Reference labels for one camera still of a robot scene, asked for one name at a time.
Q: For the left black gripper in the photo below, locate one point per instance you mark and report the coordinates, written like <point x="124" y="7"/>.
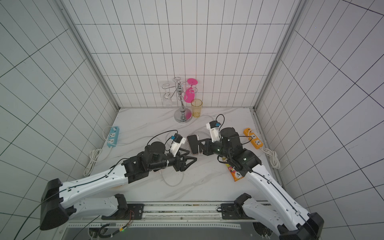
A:
<point x="178" y="167"/>

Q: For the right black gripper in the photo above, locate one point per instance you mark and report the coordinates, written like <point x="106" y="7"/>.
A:
<point x="207" y="146"/>

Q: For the black smartphone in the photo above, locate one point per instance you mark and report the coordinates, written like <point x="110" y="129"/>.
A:
<point x="194" y="144"/>

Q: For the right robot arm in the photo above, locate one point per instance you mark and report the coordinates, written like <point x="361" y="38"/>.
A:
<point x="252" y="169"/>

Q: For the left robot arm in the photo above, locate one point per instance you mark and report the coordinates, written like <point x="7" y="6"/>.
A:
<point x="62" y="202"/>

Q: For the chrome glass rack stand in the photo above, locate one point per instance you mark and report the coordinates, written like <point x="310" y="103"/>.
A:
<point x="183" y="114"/>

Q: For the yellow plastic cup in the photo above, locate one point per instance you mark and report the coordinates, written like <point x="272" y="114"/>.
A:
<point x="196" y="107"/>

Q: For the orange snack packet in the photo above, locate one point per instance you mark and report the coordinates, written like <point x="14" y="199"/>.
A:
<point x="235" y="174"/>

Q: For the pink hanging wine glass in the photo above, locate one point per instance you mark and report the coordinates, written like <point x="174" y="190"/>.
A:
<point x="191" y="90"/>

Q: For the orange power strip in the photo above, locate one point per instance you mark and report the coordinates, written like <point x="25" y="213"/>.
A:
<point x="254" y="140"/>

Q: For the clear hanging wine glass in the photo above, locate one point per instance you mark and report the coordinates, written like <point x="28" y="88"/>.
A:
<point x="167" y="96"/>

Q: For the teal power strip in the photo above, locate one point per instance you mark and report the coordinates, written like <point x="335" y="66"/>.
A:
<point x="112" y="138"/>

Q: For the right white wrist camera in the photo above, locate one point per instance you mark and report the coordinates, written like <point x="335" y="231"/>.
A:
<point x="213" y="128"/>

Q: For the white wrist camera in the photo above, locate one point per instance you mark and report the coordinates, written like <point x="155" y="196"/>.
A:
<point x="178" y="140"/>
<point x="213" y="128"/>

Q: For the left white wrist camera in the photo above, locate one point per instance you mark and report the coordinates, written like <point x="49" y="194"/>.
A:
<point x="178" y="140"/>

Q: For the aluminium mounting rail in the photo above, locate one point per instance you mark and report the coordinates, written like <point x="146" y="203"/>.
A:
<point x="186" y="211"/>

